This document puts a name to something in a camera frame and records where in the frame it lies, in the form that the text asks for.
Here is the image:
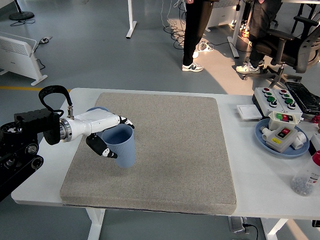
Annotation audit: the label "white panel heater on feet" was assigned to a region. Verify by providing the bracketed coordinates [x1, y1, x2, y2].
[0, 31, 48, 87]

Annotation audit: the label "seated person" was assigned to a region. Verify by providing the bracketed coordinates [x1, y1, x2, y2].
[235, 0, 283, 75]

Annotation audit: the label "blue plate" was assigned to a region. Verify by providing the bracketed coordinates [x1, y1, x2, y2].
[254, 118, 310, 158]

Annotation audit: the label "white wall switch panel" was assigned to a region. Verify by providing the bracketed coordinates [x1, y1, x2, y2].
[236, 104, 263, 121]

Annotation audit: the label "blue ribbed cup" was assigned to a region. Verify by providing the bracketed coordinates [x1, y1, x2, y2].
[101, 124, 137, 169]
[85, 106, 111, 140]

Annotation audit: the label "black fan stand base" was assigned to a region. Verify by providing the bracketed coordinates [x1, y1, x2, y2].
[9, 0, 35, 21]

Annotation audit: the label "white switch box green red buttons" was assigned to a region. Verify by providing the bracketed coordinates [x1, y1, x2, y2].
[268, 111, 303, 131]

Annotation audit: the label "black floor cable tangle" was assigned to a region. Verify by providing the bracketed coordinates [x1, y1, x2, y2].
[163, 21, 186, 50]

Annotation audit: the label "white switch box yellow label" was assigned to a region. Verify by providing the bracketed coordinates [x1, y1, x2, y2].
[259, 124, 299, 153]

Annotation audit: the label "black wrapped flat object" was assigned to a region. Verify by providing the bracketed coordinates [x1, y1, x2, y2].
[284, 81, 320, 116]

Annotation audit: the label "white table leg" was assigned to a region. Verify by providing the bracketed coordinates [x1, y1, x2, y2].
[86, 207, 106, 240]
[262, 218, 291, 240]

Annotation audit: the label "standing person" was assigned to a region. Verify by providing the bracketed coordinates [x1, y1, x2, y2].
[181, 0, 215, 73]

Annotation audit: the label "white push-button control box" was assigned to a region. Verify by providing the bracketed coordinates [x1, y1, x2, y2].
[251, 87, 286, 118]
[272, 88, 305, 115]

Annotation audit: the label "clear bottle red cap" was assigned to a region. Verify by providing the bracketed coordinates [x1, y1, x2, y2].
[290, 150, 320, 197]

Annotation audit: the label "white pipe fitting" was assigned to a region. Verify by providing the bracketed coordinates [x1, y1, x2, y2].
[292, 131, 308, 150]

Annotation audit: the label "black office chair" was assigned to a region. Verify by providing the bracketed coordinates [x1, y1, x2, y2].
[241, 14, 320, 88]

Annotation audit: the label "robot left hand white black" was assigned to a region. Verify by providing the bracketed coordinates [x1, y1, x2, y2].
[71, 111, 135, 160]

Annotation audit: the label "white desk leg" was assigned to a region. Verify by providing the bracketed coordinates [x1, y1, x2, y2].
[125, 0, 138, 39]
[227, 0, 247, 60]

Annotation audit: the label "grey-brown mat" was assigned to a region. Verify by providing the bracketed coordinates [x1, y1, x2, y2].
[59, 92, 238, 216]

